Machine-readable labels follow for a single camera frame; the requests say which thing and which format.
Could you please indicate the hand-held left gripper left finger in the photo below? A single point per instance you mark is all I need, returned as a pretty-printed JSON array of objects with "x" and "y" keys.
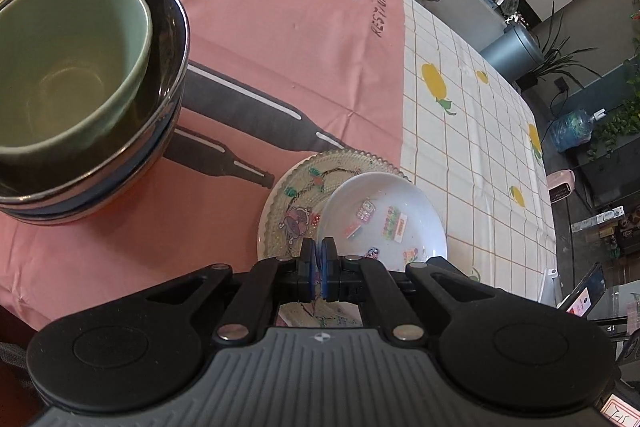
[{"x": 311, "y": 272}]

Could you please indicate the laptop with lit screen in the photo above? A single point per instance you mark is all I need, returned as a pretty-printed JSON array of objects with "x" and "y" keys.
[{"x": 582, "y": 292}]

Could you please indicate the stainless steel bowl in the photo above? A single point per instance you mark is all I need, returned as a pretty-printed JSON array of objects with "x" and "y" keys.
[{"x": 167, "y": 57}]

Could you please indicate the small pink stool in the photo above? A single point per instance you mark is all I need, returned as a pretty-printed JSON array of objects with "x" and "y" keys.
[{"x": 560, "y": 187}]

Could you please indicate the lemon print checked tablecloth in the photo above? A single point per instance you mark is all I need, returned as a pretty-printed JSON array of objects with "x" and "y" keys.
[{"x": 310, "y": 72}]

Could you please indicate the grey trash can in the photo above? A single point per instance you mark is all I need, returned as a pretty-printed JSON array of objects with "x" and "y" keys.
[{"x": 512, "y": 52}]

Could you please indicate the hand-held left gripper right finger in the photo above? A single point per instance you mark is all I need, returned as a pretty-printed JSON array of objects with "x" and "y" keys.
[{"x": 326, "y": 272}]

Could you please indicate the clear glass plate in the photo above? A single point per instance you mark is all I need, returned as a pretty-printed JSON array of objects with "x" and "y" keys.
[{"x": 300, "y": 197}]

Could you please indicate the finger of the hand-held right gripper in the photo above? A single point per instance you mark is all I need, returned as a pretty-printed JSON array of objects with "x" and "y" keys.
[{"x": 450, "y": 264}]

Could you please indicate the green ceramic bowl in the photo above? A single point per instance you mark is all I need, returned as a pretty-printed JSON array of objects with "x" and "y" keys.
[{"x": 65, "y": 72}]

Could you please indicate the green potted plant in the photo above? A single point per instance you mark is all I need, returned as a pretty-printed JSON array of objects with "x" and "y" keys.
[{"x": 562, "y": 52}]

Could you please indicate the white plate with painted fruit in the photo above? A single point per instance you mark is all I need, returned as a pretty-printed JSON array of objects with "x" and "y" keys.
[{"x": 267, "y": 227}]

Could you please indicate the white plate with stickers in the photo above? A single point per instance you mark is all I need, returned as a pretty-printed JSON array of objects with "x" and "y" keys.
[{"x": 390, "y": 217}]

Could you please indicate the dark blue bowl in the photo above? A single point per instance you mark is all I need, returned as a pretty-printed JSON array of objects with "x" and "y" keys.
[{"x": 115, "y": 194}]

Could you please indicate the blue water bottle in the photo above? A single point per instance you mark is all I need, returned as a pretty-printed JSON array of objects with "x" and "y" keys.
[{"x": 572, "y": 131}]

